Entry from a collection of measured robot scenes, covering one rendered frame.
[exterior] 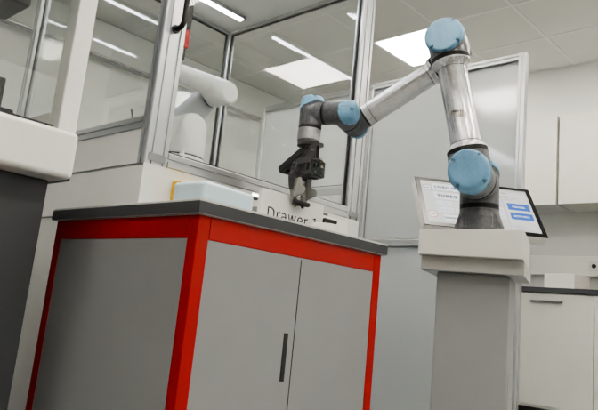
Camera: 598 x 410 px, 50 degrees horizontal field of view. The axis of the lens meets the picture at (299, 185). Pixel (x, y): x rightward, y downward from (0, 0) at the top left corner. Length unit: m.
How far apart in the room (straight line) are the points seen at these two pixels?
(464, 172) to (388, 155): 2.17
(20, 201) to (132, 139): 0.56
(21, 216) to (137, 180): 0.48
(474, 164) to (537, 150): 3.53
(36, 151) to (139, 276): 0.34
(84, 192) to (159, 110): 0.39
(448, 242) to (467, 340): 0.27
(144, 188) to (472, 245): 0.93
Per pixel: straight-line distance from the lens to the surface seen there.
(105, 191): 2.02
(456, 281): 1.88
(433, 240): 1.83
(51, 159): 1.46
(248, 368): 1.34
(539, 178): 5.27
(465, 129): 1.88
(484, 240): 1.81
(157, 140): 1.91
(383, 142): 4.01
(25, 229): 1.50
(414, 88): 2.11
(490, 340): 1.86
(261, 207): 1.94
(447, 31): 1.97
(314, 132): 2.04
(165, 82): 1.96
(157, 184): 1.90
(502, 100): 3.68
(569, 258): 5.41
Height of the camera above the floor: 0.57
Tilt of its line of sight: 11 degrees up
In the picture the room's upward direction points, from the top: 6 degrees clockwise
